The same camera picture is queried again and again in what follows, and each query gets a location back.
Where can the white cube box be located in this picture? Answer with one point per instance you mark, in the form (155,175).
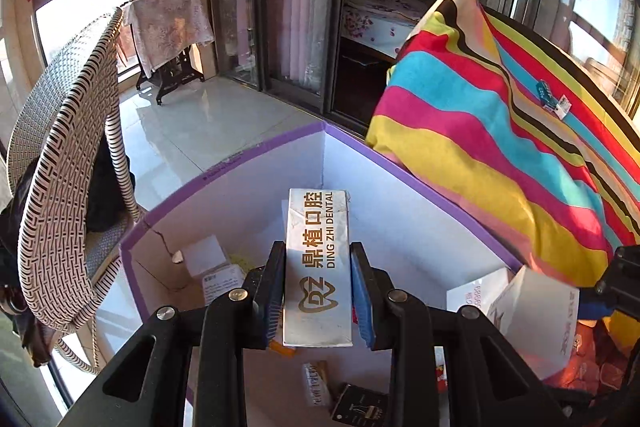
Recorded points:
(540,322)

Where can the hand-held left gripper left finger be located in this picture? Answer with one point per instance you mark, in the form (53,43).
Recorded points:
(274,297)

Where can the black box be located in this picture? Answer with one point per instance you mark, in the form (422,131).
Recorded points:
(360,404)

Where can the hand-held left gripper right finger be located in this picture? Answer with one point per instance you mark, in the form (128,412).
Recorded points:
(361,302)

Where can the orange floral cloth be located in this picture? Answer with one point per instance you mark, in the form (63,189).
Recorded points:
(595,357)

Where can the striped colourful tablecloth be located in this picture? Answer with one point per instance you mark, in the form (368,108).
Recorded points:
(475,132)

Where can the purple-rimmed white storage box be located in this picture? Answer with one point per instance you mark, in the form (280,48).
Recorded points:
(400,217)

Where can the lace table cover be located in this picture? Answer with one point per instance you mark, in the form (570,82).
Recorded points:
(170,22)

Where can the small teal box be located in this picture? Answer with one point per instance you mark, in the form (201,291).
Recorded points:
(544,93)

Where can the red packet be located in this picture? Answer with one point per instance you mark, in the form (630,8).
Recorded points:
(441,372)

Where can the white box with gold logo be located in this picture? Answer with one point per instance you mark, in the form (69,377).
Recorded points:
(317,257)

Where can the bed with floral sheet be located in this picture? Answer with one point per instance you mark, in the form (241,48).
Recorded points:
(370,22)

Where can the white labelled box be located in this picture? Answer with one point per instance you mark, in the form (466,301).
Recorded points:
(222,284)

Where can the black iron table frame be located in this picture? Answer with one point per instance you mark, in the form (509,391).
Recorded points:
(170,79)

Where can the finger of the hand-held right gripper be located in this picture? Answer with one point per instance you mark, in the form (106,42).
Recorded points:
(620,277)

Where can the gold tissue pack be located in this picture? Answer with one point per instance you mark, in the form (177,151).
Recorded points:
(316,382)

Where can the sliding glass door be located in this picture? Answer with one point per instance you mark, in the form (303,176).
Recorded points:
(235,7)

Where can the wicker chair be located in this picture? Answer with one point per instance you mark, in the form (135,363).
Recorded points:
(65,157)

